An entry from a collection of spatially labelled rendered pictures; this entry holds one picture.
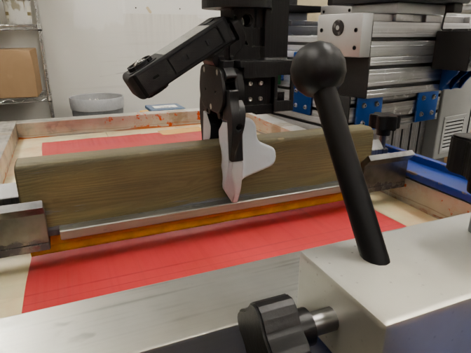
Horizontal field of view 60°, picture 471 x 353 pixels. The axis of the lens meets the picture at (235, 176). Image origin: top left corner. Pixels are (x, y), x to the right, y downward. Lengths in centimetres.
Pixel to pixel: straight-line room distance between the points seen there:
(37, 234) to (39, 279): 4
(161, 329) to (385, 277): 10
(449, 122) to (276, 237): 117
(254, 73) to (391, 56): 64
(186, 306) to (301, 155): 31
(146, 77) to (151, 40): 378
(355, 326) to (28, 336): 14
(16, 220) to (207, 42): 24
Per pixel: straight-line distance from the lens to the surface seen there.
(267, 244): 45
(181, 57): 40
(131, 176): 42
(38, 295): 41
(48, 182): 42
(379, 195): 61
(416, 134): 151
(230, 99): 40
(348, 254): 19
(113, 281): 41
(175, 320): 21
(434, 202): 56
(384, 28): 99
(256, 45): 44
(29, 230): 42
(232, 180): 43
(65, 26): 409
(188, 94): 430
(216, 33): 41
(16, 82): 363
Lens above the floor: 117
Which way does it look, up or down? 19 degrees down
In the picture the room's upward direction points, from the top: straight up
